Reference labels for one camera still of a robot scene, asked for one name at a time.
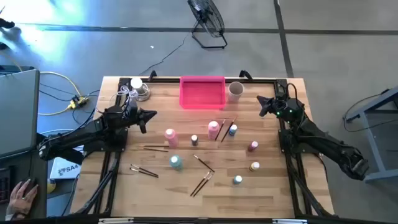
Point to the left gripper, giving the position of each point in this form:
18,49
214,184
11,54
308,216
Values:
130,116

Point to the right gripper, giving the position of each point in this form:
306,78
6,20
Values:
286,109

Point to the large pink paint bottle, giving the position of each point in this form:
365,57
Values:
213,129
171,137

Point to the small magenta paint bottle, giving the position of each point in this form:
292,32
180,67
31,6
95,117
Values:
252,146

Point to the large teal paint bottle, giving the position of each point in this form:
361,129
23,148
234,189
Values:
176,162

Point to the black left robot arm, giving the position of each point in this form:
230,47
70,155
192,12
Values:
77,137

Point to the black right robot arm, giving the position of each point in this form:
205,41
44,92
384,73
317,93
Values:
326,146

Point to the small dark purple paint bottle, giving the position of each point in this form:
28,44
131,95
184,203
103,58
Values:
194,140

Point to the small yellow paint bottle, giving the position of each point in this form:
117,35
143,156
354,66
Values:
254,166

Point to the small light blue paint bottle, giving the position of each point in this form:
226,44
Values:
237,179

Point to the beige paper cup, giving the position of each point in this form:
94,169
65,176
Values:
235,90

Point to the black clamp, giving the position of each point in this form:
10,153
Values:
245,74
152,75

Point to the brush pair lower left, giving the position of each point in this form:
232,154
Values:
144,169

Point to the brush pair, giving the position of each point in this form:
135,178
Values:
200,183
144,169

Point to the pink plastic tray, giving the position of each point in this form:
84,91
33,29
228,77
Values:
202,93

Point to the yellow power strip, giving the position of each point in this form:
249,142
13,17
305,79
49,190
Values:
77,101

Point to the brush pair bottom centre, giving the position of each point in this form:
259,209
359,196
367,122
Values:
200,183

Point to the white printed box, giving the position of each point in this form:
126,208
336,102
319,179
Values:
63,169

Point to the black floor fan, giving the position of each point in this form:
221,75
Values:
206,18

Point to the grey metal table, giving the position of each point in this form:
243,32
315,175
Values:
373,137

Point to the yellow round object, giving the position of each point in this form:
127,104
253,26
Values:
51,186

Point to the dark grey desk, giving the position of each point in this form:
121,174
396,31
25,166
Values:
40,205

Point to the person's hand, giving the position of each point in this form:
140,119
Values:
20,199

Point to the black keyboard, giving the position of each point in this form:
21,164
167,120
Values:
4,186

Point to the black office chair base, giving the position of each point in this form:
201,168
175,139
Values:
6,23

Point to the white strip on frame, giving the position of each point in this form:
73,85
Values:
289,221
116,220

